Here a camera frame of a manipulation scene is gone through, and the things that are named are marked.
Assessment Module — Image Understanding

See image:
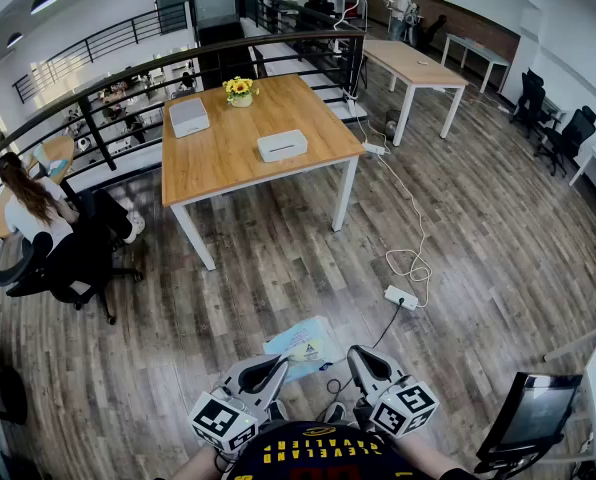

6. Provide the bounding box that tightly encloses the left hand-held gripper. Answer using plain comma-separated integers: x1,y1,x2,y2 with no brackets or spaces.
190,352,291,454

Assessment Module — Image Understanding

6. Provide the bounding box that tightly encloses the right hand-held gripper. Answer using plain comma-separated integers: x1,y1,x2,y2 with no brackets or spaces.
346,344,440,440

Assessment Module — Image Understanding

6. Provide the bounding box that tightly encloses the light blue printed packet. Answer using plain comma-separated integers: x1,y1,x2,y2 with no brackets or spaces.
262,316,347,384

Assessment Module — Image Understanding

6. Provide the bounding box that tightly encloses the white rectangular box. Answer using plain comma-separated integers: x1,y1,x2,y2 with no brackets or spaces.
256,129,309,164

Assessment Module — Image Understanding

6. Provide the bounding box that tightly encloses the person's left forearm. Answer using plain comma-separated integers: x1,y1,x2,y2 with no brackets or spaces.
169,444,230,480

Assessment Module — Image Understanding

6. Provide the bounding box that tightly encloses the person's right forearm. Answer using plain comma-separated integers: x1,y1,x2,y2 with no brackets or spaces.
391,431,462,480

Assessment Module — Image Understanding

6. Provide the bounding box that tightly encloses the white open plastic box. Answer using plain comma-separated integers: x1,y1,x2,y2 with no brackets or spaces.
168,97,212,140

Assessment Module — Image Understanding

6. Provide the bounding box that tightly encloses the person's right shoe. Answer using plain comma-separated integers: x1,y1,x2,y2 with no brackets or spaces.
323,401,348,425

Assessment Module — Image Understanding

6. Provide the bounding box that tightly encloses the person's dark printed shirt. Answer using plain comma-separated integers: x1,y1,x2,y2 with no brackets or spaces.
224,420,422,480

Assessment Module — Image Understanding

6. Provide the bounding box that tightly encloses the black monitor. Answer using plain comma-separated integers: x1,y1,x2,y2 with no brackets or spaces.
475,371,585,465

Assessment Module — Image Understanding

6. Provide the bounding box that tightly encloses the black office chair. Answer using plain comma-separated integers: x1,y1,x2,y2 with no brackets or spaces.
509,68,559,138
533,105,596,178
416,14,449,53
0,217,145,326

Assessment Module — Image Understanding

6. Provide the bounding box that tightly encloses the square wooden table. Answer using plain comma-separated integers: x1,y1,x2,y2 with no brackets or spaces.
161,73,367,272

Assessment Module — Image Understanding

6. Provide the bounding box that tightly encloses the sunflower pot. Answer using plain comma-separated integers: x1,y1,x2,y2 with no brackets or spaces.
222,76,261,109

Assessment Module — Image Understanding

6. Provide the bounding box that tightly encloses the curved black metal railing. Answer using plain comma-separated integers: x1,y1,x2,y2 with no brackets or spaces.
0,29,367,219

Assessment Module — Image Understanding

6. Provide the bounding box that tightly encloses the distant seated people group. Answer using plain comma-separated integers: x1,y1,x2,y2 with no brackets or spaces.
65,65,199,147

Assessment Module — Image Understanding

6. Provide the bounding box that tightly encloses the round wooden table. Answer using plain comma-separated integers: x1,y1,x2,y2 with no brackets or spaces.
0,135,76,240

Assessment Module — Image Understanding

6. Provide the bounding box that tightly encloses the long wooden table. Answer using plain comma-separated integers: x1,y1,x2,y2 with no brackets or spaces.
362,39,470,147

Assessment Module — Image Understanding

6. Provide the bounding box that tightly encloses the grey narrow table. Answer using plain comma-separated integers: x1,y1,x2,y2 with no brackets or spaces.
440,32,511,95

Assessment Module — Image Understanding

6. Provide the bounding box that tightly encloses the black stair railing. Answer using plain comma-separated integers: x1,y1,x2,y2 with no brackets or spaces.
254,0,367,89

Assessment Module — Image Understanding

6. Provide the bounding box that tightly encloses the distant black railing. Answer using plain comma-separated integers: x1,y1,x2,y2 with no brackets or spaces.
11,1,192,105

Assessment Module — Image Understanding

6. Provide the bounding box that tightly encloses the black power cable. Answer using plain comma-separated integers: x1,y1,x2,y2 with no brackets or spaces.
317,303,405,422

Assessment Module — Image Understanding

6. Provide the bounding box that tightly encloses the white power cable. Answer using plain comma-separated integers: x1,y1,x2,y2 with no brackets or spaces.
345,0,434,310

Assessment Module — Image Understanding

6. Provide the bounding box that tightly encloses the black wire trash bin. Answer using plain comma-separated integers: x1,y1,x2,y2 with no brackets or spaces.
383,109,404,140

